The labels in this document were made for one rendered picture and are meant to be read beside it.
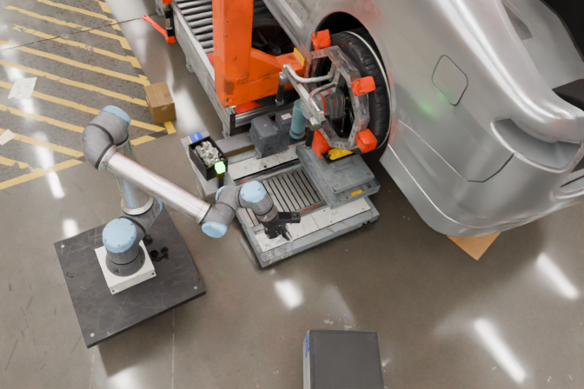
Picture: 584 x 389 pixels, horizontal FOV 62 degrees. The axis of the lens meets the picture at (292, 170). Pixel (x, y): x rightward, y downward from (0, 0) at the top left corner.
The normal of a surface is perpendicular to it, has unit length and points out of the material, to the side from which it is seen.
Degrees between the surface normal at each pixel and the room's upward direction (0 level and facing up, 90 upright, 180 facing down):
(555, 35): 22
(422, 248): 0
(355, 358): 0
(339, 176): 0
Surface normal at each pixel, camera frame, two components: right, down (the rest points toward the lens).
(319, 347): 0.11, -0.59
